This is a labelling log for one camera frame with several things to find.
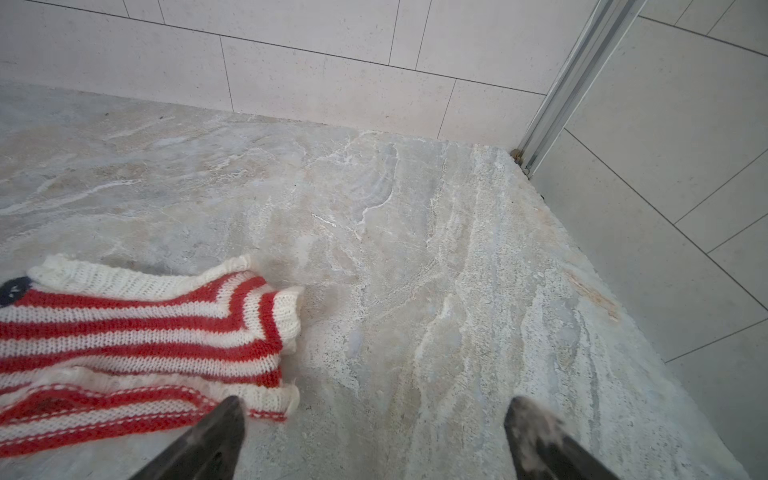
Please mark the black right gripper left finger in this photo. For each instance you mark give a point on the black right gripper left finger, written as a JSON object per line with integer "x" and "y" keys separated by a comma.
{"x": 208, "y": 450}

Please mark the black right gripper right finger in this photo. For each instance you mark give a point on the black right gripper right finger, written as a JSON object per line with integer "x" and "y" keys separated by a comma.
{"x": 541, "y": 448}

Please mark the red white striped knit sweater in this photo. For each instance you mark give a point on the red white striped knit sweater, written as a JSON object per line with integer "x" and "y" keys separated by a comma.
{"x": 91, "y": 352}

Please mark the aluminium corner post right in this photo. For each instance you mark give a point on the aluminium corner post right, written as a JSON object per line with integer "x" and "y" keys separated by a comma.
{"x": 605, "y": 28}

